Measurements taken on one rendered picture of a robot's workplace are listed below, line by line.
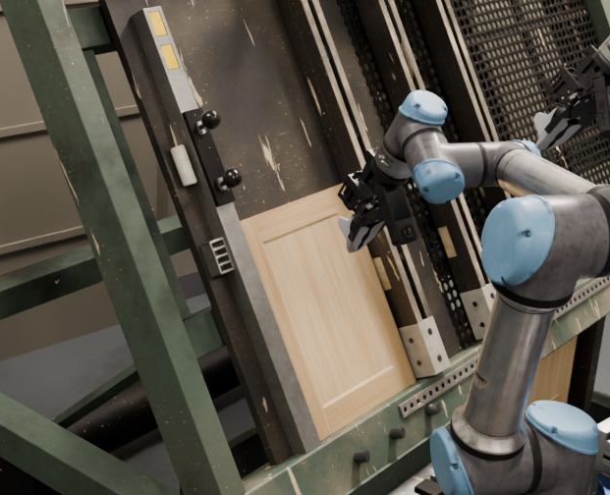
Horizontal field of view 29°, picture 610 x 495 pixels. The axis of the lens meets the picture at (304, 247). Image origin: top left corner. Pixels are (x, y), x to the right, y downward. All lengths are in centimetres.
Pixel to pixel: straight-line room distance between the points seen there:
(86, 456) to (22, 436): 17
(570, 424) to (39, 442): 125
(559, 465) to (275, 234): 89
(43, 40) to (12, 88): 209
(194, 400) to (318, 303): 44
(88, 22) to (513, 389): 116
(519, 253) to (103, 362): 323
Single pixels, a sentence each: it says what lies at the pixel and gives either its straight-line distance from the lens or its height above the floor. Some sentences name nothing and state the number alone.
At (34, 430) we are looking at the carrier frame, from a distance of 267.
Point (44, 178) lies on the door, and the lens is 447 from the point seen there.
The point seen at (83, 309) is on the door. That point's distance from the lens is 477.
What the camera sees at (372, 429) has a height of 88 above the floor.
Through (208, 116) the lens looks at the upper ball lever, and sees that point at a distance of 223.
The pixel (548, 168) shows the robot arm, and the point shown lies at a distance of 182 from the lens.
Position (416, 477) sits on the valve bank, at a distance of 263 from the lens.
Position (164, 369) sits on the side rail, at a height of 113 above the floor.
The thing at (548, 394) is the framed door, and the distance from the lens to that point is 386.
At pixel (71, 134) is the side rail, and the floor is 153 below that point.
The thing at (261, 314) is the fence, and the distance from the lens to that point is 235.
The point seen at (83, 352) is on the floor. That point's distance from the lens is 469.
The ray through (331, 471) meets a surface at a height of 86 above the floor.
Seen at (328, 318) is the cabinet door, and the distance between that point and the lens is 252.
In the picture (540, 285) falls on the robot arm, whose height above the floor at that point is 157.
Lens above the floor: 218
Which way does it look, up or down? 22 degrees down
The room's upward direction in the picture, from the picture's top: 3 degrees clockwise
